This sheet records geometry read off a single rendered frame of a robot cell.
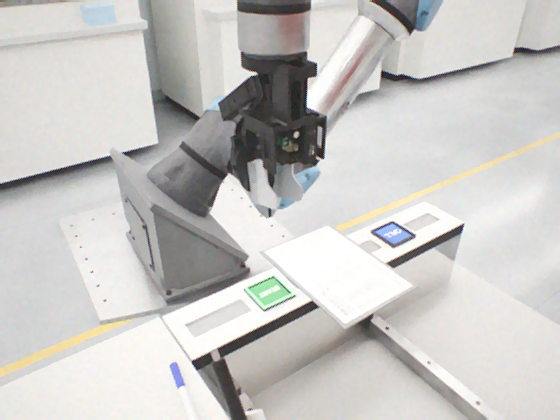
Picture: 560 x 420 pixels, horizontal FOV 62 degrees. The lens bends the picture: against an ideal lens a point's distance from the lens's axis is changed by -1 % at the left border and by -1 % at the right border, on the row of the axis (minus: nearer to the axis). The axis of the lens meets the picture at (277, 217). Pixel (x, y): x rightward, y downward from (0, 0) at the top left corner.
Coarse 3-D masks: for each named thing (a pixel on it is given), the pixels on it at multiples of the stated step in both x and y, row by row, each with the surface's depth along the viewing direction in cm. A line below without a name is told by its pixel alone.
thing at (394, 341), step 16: (384, 336) 77; (400, 336) 76; (400, 352) 75; (416, 352) 73; (416, 368) 73; (432, 368) 71; (432, 384) 71; (448, 384) 68; (448, 400) 69; (464, 400) 66; (480, 400) 66; (480, 416) 65; (496, 416) 64
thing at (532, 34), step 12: (528, 0) 553; (540, 0) 550; (552, 0) 540; (528, 12) 561; (540, 12) 554; (552, 12) 551; (528, 24) 570; (540, 24) 558; (552, 24) 563; (528, 36) 574; (540, 36) 563; (552, 36) 576; (516, 48) 588; (528, 48) 605; (540, 48) 572
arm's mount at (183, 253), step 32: (128, 160) 94; (128, 192) 91; (160, 192) 88; (128, 224) 101; (160, 224) 79; (192, 224) 82; (160, 256) 82; (192, 256) 86; (224, 256) 90; (160, 288) 89; (192, 288) 89
